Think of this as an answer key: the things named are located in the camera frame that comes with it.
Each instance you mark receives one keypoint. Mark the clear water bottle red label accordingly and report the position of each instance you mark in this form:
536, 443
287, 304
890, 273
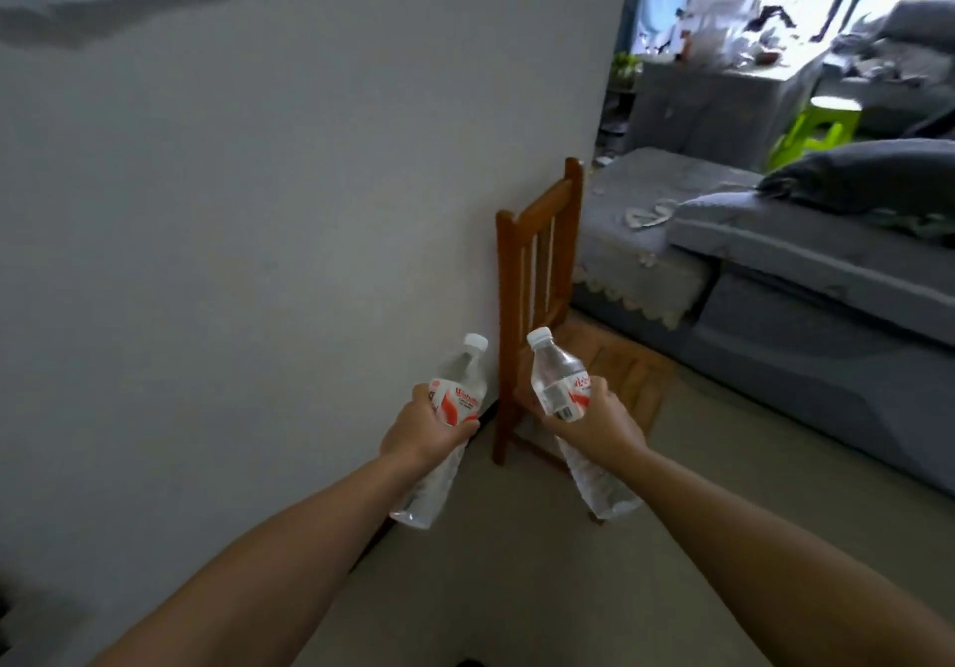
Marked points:
448, 420
571, 420

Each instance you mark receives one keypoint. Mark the person's left forearm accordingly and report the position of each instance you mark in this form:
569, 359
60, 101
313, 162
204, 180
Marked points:
254, 577

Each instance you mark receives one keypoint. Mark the person's left hand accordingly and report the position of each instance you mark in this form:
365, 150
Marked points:
418, 437

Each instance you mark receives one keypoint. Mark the person's right forearm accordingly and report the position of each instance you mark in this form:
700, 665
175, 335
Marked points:
776, 562

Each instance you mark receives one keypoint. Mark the person's right thumb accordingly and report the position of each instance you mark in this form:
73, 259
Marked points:
599, 394

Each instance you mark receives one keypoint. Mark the brown wooden chair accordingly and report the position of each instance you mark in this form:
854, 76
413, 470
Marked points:
552, 316

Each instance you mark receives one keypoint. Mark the grey lace-trimmed sofa cover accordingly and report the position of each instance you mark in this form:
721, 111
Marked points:
641, 241

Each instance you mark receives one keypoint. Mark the person's right hand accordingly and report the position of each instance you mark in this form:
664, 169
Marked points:
604, 431

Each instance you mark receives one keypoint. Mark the grey sofa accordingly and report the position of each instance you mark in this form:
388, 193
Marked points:
783, 301

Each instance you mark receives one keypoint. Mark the grey pillow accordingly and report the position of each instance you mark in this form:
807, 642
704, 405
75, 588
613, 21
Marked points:
865, 178

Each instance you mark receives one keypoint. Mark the green potted plant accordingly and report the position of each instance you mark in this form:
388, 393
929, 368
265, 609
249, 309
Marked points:
624, 68

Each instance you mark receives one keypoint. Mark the person's left thumb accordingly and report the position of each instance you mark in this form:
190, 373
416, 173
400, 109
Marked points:
424, 402

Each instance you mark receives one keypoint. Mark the green plastic stool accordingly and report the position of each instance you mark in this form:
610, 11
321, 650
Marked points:
815, 129

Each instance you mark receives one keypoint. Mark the grey cabinet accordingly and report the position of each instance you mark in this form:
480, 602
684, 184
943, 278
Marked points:
716, 111

